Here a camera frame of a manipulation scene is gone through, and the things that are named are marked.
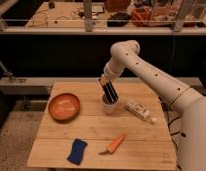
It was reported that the black object on shelf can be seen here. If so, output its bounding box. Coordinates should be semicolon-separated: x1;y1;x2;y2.
107;12;131;27

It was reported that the white ceramic cup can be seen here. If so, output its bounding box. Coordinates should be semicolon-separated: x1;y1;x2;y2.
101;95;119;115

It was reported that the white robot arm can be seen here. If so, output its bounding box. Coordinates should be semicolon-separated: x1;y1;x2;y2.
103;40;206;171

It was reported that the orange carrot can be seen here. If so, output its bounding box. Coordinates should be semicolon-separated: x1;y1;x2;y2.
100;133;125;155

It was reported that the metal rail shelf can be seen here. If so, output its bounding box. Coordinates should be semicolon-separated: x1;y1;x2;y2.
0;0;206;35

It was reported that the blue eraser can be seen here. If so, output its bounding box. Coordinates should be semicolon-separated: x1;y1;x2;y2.
67;139;87;165

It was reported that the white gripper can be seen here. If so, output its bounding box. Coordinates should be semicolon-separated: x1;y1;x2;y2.
99;64;123;103

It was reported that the wooden board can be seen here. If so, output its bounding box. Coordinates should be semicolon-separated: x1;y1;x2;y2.
27;81;176;171

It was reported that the orange bowl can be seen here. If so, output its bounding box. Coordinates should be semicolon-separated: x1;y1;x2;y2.
48;93;80;121

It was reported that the white glue bottle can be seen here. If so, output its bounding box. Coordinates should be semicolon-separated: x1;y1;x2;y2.
124;100;156;124

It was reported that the red box on shelf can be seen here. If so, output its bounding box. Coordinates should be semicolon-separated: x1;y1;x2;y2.
131;8;150;27

